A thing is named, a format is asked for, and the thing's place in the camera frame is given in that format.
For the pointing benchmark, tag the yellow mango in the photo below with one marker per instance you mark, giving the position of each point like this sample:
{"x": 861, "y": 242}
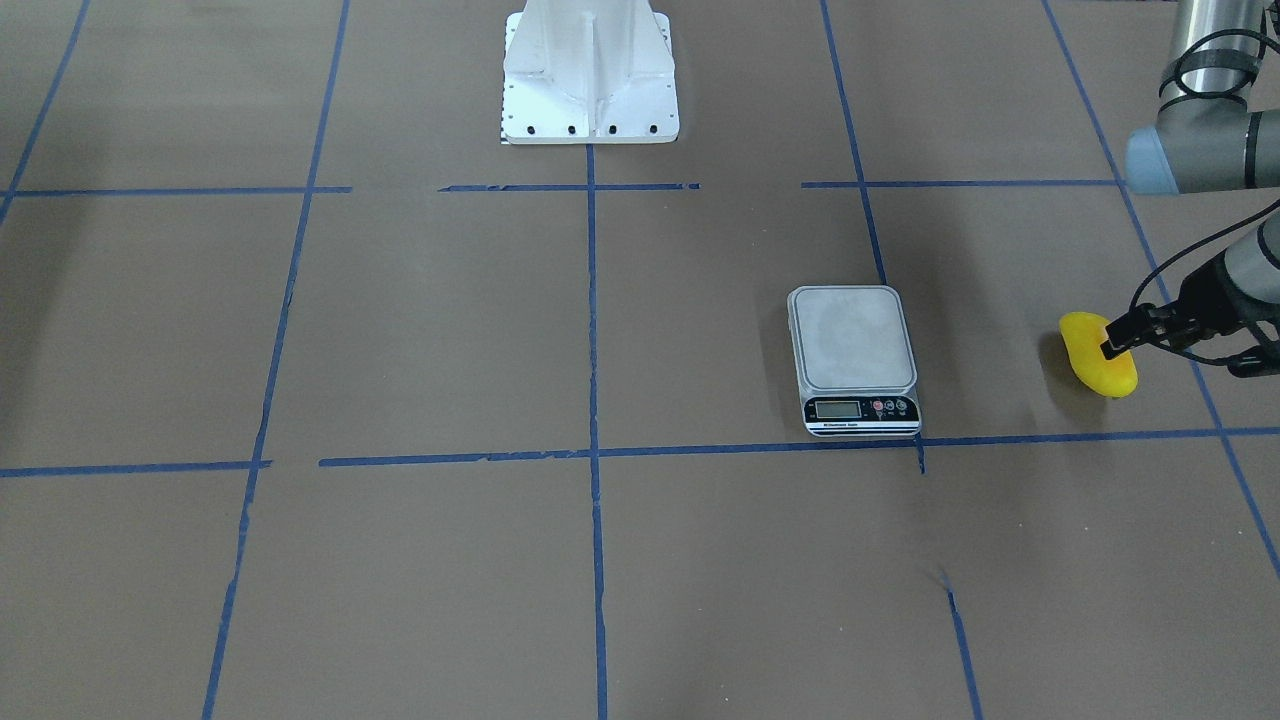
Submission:
{"x": 1084, "y": 335}

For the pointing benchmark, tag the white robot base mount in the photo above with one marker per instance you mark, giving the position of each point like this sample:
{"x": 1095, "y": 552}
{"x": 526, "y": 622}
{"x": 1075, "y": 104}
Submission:
{"x": 588, "y": 72}

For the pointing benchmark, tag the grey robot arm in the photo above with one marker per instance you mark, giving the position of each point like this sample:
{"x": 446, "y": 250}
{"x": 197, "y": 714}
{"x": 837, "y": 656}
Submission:
{"x": 1206, "y": 138}

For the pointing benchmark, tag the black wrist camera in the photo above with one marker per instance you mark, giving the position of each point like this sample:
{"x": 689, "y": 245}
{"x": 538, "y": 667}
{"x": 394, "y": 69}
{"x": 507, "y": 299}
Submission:
{"x": 1262, "y": 359}

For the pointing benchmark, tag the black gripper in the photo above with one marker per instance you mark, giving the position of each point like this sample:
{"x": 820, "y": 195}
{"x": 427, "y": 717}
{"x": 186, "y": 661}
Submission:
{"x": 1203, "y": 301}

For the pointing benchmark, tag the digital kitchen scale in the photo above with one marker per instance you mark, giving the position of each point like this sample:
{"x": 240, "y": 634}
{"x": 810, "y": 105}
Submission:
{"x": 855, "y": 368}

